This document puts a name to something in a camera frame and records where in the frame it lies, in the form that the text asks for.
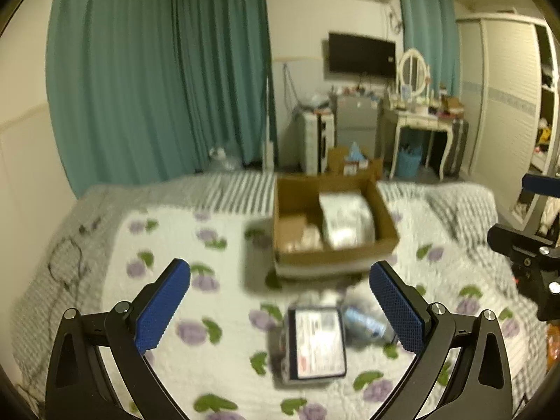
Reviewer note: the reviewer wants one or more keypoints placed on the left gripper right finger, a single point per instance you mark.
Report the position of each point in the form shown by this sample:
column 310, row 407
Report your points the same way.
column 480, row 384

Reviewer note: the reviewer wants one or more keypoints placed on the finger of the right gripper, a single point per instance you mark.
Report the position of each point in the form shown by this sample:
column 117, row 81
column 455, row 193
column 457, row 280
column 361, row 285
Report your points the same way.
column 541, row 183

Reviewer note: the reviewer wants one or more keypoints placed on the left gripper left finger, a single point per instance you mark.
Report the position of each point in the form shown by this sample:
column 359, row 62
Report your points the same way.
column 79, row 386

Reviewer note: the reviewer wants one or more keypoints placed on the dark tissue pack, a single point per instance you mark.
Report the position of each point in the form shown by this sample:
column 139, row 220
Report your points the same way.
column 314, row 345

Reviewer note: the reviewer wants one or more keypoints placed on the white wardrobe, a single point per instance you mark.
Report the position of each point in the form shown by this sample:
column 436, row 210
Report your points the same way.
column 509, row 78

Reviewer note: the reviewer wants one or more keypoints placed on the blue waste basket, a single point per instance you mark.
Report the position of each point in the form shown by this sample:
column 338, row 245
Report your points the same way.
column 408, row 161

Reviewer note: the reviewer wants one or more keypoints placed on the clear plastic wrapped item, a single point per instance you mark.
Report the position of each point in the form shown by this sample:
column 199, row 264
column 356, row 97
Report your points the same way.
column 364, row 328

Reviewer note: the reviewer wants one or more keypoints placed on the white dressing table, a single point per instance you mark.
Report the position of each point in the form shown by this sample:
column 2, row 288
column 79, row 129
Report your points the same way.
column 442, row 139

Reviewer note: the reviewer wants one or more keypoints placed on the white oval vanity mirror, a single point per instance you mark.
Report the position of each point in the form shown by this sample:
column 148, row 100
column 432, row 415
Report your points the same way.
column 413, row 74

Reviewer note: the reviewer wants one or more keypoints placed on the grey plastic parcel bag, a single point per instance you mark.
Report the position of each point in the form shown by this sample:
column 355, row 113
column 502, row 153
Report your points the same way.
column 348, row 221

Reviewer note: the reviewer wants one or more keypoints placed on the grey mini fridge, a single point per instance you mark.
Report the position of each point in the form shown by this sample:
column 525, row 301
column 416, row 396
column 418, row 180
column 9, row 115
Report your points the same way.
column 356, row 121

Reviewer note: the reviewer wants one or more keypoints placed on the teal right curtain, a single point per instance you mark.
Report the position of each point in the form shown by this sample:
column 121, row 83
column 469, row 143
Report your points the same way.
column 430, row 27

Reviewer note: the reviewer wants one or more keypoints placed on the teal curtain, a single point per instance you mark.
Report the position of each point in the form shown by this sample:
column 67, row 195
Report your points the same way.
column 140, row 91
column 430, row 27

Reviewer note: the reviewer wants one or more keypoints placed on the clear water jug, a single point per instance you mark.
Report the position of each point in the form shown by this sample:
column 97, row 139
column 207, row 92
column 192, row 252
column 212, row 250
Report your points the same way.
column 223, row 161

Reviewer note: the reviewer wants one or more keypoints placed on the brown floor cardboard box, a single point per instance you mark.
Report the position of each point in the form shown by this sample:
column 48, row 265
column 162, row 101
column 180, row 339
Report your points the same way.
column 353, row 161

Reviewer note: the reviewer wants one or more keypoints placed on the open cardboard box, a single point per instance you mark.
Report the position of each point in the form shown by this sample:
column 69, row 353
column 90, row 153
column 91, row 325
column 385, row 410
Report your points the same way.
column 299, row 248

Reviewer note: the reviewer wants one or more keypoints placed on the white drawer cabinet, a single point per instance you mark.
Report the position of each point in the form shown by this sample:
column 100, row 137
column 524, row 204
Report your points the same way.
column 316, row 136

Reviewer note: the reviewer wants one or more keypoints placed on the teal left curtain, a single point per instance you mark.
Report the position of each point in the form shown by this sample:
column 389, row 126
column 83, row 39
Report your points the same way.
column 140, row 91

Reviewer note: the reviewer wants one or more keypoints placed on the black wall television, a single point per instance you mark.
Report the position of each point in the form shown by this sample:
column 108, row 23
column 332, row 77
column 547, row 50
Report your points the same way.
column 361, row 55

